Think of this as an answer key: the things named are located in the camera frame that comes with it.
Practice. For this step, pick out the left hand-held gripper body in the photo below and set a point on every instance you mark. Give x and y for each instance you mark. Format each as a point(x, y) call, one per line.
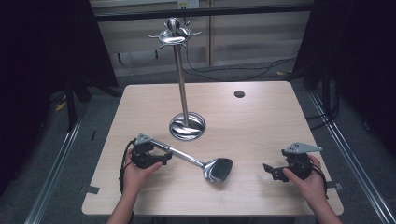
point(144, 155)

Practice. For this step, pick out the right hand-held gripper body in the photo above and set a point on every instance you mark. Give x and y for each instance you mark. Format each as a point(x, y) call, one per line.
point(299, 161)

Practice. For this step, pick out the steel spatula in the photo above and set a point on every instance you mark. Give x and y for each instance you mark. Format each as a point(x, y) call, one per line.
point(218, 170)

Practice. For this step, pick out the steel utensil rack stand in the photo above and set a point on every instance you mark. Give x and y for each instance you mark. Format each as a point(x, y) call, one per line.
point(181, 81)

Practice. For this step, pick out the person's left hand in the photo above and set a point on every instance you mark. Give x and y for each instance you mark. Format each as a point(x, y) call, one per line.
point(137, 179)

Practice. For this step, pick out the person's right hand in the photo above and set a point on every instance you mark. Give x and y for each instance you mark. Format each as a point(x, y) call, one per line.
point(308, 186)

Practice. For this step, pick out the grey tape piece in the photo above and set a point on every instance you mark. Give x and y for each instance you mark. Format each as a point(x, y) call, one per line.
point(335, 185)
point(90, 189)

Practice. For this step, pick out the dark round table grommet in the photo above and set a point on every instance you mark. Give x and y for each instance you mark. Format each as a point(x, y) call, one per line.
point(239, 94)

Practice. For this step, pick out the black curtain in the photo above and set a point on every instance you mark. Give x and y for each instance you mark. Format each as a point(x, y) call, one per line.
point(40, 62)
point(358, 56)

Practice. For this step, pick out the black horizontal bar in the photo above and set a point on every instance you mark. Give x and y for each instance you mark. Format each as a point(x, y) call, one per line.
point(218, 12)

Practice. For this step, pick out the metal floor rail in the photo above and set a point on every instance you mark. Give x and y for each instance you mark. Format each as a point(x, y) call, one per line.
point(355, 161)
point(53, 174)

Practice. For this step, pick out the white wall socket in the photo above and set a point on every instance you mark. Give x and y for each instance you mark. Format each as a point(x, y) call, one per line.
point(188, 3)

